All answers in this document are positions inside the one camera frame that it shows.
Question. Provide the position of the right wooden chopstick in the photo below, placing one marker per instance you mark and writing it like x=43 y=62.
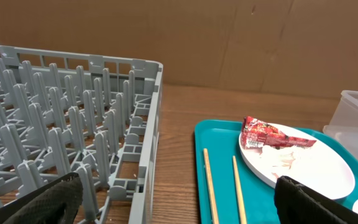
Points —
x=240 y=200

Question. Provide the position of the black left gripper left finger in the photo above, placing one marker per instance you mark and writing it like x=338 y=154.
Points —
x=56 y=202

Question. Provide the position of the large white plate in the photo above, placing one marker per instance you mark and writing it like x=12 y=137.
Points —
x=320 y=167

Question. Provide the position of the grey plastic dish rack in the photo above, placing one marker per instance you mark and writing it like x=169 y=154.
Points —
x=65 y=114

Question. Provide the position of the red snack wrapper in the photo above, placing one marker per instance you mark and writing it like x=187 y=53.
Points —
x=257 y=133

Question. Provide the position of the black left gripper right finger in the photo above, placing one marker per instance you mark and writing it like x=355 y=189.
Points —
x=299 y=204

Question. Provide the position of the wooden chopstick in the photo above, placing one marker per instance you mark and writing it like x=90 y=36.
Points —
x=240 y=200
x=212 y=199

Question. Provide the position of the left wooden chopstick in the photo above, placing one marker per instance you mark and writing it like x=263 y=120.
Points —
x=212 y=199

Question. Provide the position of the teal plastic tray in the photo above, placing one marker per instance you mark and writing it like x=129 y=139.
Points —
x=221 y=140

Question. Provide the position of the white tissue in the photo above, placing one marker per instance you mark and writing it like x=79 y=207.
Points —
x=280 y=160

